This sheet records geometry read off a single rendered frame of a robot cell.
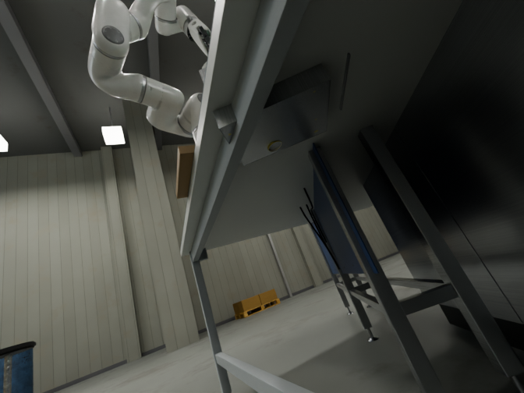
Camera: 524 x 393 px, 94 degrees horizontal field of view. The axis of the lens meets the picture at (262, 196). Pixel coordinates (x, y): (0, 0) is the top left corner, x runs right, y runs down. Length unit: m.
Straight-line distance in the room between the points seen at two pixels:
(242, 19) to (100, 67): 0.57
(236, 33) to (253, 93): 0.08
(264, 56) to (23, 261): 8.36
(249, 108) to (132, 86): 0.51
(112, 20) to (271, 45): 0.61
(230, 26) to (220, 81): 0.09
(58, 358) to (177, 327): 3.27
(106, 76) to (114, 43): 0.11
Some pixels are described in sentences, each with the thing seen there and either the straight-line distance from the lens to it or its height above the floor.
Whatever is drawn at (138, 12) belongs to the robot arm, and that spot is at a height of 1.31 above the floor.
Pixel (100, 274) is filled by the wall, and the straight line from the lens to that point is 7.93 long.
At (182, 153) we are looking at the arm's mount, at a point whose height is 0.75.
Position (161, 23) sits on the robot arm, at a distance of 1.17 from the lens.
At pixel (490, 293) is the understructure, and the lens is 0.96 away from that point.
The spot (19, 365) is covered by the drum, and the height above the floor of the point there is 0.67.
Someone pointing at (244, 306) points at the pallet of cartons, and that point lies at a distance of 6.83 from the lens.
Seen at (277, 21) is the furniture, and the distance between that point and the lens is 0.36.
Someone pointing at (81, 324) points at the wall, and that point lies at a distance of 7.86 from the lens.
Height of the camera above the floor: 0.38
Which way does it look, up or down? 20 degrees up
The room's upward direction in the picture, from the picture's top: 21 degrees counter-clockwise
